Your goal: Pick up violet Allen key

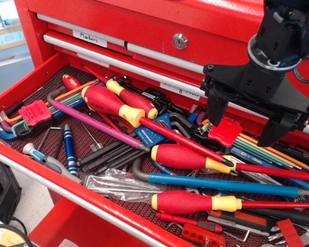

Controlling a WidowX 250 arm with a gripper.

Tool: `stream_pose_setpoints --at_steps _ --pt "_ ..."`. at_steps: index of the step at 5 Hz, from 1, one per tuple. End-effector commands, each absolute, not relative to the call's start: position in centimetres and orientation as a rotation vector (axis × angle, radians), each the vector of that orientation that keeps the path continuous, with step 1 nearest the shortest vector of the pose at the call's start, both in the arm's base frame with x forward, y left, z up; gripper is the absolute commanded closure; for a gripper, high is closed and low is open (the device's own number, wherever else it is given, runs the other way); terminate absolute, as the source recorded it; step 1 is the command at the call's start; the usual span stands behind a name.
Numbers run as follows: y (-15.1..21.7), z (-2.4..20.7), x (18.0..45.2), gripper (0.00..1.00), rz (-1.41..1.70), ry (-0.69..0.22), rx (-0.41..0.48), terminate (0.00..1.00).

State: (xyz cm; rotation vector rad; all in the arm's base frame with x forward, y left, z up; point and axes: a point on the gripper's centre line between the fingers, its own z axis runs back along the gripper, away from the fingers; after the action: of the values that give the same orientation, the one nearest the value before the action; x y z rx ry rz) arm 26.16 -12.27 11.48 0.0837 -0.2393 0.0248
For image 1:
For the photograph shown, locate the violet long Allen key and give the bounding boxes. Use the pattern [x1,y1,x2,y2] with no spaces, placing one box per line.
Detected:
[47,87,150,152]

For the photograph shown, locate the black plastic crate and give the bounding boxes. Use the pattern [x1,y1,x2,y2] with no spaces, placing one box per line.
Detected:
[0,162,22,224]

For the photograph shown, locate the red holder rainbow keys left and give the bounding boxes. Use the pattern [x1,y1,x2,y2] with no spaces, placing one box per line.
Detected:
[0,79,98,141]

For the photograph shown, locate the clear plastic bag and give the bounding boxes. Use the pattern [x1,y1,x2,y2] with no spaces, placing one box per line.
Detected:
[84,169,167,202]

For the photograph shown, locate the blue hex key holder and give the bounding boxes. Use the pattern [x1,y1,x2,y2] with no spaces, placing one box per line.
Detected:
[133,113,171,147]

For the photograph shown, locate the red holder rainbow keys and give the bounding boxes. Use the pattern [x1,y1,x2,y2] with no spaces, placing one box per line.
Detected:
[194,118,309,171]
[0,79,98,141]

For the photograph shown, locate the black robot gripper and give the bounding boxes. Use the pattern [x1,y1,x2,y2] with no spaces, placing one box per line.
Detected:
[200,35,309,147]

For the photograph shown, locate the blue long Allen key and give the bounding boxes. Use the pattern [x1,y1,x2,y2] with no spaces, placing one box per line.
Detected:
[132,158,309,197]

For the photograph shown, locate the slim red yellow screwdriver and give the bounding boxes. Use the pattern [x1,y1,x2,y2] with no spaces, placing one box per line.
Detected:
[79,63,158,119]

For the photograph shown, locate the red holder rainbow keys right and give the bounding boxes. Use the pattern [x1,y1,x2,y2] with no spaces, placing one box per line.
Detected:
[194,118,309,171]

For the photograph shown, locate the small red screwdriver handle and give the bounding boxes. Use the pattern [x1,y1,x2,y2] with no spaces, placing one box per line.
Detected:
[62,74,81,91]

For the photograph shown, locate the thin red screwdriver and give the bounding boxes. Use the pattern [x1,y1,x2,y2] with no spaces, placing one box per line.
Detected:
[156,212,223,234]

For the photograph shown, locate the silver cabinet lock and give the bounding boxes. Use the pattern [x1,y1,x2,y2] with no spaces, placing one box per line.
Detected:
[173,33,188,49]

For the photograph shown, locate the red black utility knife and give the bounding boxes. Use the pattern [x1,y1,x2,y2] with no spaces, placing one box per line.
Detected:
[208,210,270,234]

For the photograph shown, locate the white Markers label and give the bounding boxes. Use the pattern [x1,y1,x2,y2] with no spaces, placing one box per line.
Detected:
[73,30,107,47]

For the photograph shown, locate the red yellow screwdriver lower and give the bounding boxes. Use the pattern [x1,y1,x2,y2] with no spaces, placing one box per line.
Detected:
[151,191,309,215]

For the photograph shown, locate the black hex key bundle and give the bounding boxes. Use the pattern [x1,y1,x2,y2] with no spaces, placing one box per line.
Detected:
[77,141,149,172]

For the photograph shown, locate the blue precision screwdriver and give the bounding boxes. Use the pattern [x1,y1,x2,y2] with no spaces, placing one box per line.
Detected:
[63,124,79,177]

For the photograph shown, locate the large red yellow screwdriver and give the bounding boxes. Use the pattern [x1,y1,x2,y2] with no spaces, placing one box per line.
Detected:
[81,85,234,167]

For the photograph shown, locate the red bit holder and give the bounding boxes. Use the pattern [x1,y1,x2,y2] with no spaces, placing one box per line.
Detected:
[182,223,226,247]

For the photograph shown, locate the white drawer label right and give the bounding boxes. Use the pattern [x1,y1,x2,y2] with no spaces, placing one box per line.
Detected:
[160,83,200,100]

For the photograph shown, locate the grey blue handled screwdriver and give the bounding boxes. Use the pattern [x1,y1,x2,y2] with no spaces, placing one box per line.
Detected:
[23,143,82,184]

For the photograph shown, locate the blue 10mm Allen key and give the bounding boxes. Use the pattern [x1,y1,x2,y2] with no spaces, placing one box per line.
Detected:
[231,147,309,189]

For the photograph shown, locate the red yellow screwdriver middle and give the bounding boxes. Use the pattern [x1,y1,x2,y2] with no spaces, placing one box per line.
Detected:
[151,144,309,181]

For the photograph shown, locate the red tool chest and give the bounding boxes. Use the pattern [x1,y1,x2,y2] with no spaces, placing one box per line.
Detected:
[0,0,309,247]

